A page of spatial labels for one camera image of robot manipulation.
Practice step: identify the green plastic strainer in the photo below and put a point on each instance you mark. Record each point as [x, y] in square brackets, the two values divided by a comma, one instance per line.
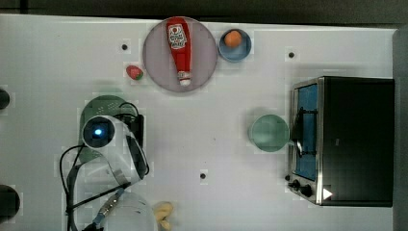
[103, 105]

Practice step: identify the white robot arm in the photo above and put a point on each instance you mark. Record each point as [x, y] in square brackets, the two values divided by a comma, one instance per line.
[121, 159]

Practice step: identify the blue bowl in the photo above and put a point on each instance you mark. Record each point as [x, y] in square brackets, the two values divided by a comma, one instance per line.
[237, 54]

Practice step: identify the grey round plate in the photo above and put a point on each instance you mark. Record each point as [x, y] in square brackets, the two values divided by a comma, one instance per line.
[159, 63]

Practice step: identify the orange fruit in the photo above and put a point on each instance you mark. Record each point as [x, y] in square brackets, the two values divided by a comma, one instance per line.
[233, 39]

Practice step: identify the red toy strawberry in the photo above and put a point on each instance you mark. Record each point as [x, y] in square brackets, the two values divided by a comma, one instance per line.
[134, 72]

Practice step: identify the red ketchup bottle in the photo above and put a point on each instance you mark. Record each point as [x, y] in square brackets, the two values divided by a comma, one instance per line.
[179, 42]

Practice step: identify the yellow banana peel toy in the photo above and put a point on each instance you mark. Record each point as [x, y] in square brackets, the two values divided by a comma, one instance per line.
[162, 211]

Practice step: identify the black toaster oven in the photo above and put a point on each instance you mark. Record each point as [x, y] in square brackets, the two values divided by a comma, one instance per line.
[342, 141]

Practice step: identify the black round object upper left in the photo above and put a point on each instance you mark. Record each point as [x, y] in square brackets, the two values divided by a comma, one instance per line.
[4, 99]

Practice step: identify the black round object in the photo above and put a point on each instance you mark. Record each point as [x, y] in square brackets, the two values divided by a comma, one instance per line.
[4, 99]
[9, 203]

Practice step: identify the black round object lower left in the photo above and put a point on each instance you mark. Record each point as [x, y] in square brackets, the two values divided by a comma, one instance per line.
[9, 203]

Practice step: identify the green pot with handle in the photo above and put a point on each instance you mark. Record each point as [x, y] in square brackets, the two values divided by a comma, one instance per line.
[271, 133]

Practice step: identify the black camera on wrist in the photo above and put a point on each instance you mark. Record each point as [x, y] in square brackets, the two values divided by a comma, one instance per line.
[136, 126]

